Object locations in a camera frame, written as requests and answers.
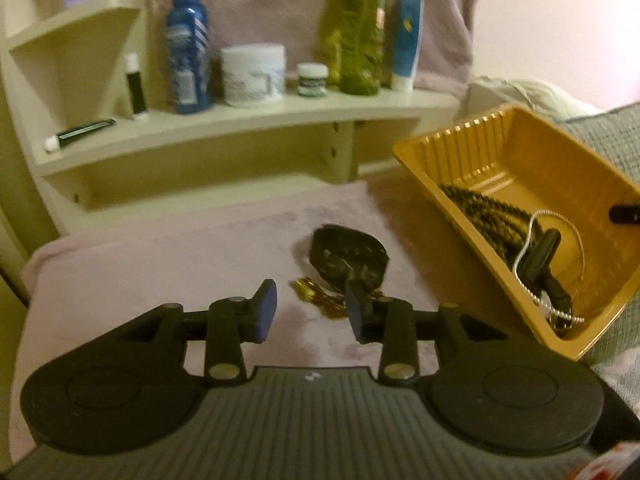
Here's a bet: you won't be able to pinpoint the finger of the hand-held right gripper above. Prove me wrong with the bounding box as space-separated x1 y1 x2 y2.
609 202 640 226

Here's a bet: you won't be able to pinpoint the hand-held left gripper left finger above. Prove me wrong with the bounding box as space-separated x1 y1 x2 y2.
122 279 279 386

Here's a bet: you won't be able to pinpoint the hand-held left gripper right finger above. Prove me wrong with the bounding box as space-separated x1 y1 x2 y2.
345 280 506 386

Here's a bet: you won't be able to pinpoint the gold chain bracelet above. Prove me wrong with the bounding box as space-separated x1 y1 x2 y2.
291 277 351 320

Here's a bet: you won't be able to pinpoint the black hair clip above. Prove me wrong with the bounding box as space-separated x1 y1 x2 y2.
312 225 391 291

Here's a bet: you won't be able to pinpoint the black tube case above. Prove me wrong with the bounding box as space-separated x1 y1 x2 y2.
520 228 561 281

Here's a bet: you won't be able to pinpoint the yellow plastic tray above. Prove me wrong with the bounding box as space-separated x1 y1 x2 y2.
392 104 640 362

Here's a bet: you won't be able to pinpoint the white pearl necklace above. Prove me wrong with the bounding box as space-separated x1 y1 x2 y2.
512 208 587 326

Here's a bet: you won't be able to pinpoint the brown bead necklace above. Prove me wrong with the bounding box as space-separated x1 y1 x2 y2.
440 183 538 261

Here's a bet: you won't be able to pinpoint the pink fluffy blanket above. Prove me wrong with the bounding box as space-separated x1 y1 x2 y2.
10 180 583 466

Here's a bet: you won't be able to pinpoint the white pillow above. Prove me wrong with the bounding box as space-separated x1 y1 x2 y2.
467 76 606 121

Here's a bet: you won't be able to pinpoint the cream shelf unit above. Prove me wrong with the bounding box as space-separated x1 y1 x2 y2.
0 0 461 236

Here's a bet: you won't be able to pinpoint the white cream jar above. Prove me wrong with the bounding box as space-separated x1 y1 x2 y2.
220 44 287 107

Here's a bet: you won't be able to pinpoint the small green jar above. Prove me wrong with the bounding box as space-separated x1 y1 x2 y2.
296 63 331 97

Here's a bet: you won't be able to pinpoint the red and white packet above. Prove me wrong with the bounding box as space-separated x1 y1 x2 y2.
580 442 640 480

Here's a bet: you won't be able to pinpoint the dark green tube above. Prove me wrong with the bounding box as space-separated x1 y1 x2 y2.
44 118 117 153

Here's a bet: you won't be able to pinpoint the black and white lip balm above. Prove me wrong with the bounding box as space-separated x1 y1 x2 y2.
124 53 150 122

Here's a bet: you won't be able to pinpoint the blue spray bottle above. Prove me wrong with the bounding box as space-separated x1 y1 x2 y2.
166 0 213 115

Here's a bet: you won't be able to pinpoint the green oil spray bottle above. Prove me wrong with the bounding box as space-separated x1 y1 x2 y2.
325 0 388 96

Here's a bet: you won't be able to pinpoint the blue and white tube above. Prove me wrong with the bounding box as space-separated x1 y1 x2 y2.
390 0 425 92

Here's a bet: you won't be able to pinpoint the pink towel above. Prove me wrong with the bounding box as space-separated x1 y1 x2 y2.
142 0 483 103

